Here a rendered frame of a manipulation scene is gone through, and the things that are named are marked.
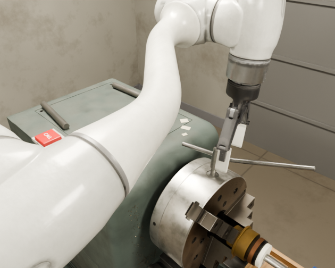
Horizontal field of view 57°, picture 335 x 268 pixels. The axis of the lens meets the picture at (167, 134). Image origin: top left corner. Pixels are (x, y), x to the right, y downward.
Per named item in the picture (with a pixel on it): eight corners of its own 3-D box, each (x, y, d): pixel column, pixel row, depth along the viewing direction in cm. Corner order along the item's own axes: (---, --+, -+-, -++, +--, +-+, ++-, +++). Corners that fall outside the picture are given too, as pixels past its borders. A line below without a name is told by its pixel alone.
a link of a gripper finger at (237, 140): (235, 123, 83) (235, 122, 84) (230, 144, 87) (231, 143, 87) (245, 125, 82) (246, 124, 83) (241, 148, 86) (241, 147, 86)
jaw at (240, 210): (215, 206, 92) (237, 182, 98) (215, 216, 96) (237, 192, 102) (247, 227, 86) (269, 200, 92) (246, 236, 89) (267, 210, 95)
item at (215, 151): (206, 183, 87) (212, 148, 81) (208, 178, 88) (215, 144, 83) (213, 185, 86) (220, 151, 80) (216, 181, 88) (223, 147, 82)
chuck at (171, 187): (147, 264, 96) (151, 184, 80) (208, 214, 116) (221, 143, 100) (155, 271, 94) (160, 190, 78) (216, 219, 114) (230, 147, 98)
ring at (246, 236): (224, 233, 82) (254, 254, 77) (243, 214, 88) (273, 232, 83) (220, 254, 88) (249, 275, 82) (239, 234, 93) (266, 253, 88)
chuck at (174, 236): (155, 271, 94) (160, 191, 78) (216, 219, 114) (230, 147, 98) (176, 291, 88) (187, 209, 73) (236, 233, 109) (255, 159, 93)
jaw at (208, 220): (201, 224, 90) (184, 217, 80) (209, 209, 90) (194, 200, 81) (233, 246, 83) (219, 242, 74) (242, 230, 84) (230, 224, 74)
